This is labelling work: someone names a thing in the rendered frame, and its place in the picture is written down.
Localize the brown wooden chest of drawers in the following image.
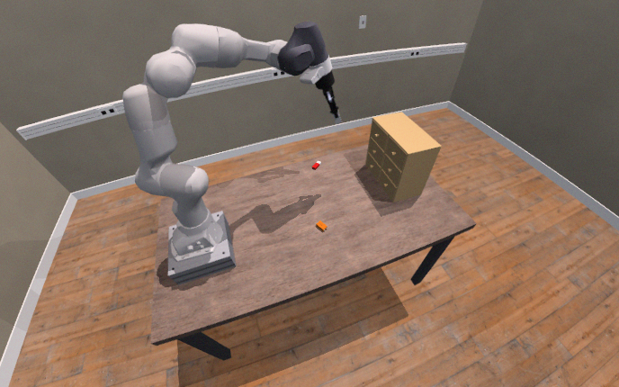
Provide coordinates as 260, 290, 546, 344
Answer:
372, 112, 442, 203

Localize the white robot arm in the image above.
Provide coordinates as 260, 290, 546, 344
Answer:
122, 22, 332, 262

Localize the brown wooden drawer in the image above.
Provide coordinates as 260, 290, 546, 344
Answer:
386, 136, 407, 171
371, 121, 389, 151
369, 137, 384, 166
366, 152, 381, 180
382, 154, 401, 186
379, 170, 397, 201

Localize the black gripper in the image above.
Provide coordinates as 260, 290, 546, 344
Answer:
315, 70, 341, 124

